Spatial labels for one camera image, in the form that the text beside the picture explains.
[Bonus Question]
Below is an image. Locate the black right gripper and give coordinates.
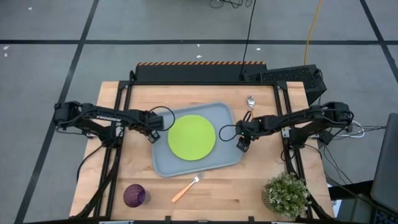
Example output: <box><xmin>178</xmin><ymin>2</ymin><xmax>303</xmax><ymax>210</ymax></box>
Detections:
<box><xmin>235</xmin><ymin>116</ymin><xmax>266</xmax><ymax>154</ymax></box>

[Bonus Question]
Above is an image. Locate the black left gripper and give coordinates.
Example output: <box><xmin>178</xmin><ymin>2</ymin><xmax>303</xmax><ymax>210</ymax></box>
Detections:
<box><xmin>136</xmin><ymin>110</ymin><xmax>165</xmax><ymax>145</ymax></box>

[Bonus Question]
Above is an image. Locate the lime green plate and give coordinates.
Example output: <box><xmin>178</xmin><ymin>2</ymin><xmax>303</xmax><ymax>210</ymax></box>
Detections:
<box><xmin>167</xmin><ymin>114</ymin><xmax>217</xmax><ymax>162</ymax></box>

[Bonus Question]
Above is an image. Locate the silver metal spoon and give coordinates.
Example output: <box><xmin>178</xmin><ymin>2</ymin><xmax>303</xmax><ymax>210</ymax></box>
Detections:
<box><xmin>246</xmin><ymin>95</ymin><xmax>257</xmax><ymax>121</ymax></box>

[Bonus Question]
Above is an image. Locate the purple plastic cup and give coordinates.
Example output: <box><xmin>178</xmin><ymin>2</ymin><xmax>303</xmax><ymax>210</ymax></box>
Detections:
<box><xmin>123</xmin><ymin>183</ymin><xmax>152</xmax><ymax>208</ymax></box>

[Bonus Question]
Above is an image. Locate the grey plastic tray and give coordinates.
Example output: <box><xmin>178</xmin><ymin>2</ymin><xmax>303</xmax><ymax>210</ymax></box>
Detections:
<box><xmin>151</xmin><ymin>101</ymin><xmax>245</xmax><ymax>179</ymax></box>

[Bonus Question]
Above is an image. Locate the small potted green plant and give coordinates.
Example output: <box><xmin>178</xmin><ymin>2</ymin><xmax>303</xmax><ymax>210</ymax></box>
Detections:
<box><xmin>261</xmin><ymin>170</ymin><xmax>313</xmax><ymax>220</ymax></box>

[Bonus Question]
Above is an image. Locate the black perforated computer case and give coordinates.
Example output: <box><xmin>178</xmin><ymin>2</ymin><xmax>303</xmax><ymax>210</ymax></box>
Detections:
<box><xmin>244</xmin><ymin>63</ymin><xmax>328</xmax><ymax>105</ymax></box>

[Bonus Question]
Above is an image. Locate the grey monitor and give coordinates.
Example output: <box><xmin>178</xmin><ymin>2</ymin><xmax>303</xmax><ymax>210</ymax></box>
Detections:
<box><xmin>369</xmin><ymin>112</ymin><xmax>398</xmax><ymax>216</ymax></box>

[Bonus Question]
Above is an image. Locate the right gripper black cable loop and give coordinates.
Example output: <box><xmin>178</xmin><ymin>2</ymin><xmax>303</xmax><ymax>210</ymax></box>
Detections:
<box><xmin>218</xmin><ymin>124</ymin><xmax>241</xmax><ymax>142</ymax></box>

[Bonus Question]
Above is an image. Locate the gripper black cable loop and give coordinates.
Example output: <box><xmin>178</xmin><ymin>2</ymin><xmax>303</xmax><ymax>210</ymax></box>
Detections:
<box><xmin>218</xmin><ymin>124</ymin><xmax>241</xmax><ymax>142</ymax></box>
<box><xmin>148</xmin><ymin>105</ymin><xmax>177</xmax><ymax>133</ymax></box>

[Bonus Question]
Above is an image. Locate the left gripper black cable loop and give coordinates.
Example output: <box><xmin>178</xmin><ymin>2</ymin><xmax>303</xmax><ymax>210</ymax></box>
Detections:
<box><xmin>148</xmin><ymin>105</ymin><xmax>177</xmax><ymax>133</ymax></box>

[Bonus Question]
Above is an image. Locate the fork with orange handle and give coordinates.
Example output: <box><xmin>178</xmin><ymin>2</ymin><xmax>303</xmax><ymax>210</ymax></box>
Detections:
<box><xmin>170</xmin><ymin>171</ymin><xmax>206</xmax><ymax>204</ymax></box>

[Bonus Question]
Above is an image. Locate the black aluminium table frame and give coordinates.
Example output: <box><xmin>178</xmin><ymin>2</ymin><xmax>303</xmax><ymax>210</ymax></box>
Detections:
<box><xmin>70</xmin><ymin>79</ymin><xmax>335</xmax><ymax>224</ymax></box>

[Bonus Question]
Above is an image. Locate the black orange-striped cable ramp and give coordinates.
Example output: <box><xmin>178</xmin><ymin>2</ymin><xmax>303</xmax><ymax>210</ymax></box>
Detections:
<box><xmin>135</xmin><ymin>60</ymin><xmax>268</xmax><ymax>83</ymax></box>

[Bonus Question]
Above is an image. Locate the long black cable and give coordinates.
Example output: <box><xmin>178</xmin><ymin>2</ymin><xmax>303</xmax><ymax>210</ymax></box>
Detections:
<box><xmin>238</xmin><ymin>0</ymin><xmax>257</xmax><ymax>82</ymax></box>

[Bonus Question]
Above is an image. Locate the white cable bundle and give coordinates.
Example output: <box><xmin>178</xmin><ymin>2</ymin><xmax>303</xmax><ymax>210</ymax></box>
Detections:
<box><xmin>341</xmin><ymin>119</ymin><xmax>366</xmax><ymax>139</ymax></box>

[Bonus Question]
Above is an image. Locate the yellow cable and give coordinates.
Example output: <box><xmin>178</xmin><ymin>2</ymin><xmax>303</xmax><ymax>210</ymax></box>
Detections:
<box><xmin>303</xmin><ymin>0</ymin><xmax>325</xmax><ymax>66</ymax></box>

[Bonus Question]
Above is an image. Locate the black floor cable bundle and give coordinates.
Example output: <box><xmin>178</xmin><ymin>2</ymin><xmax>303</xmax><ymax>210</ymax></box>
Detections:
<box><xmin>208</xmin><ymin>0</ymin><xmax>254</xmax><ymax>9</ymax></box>

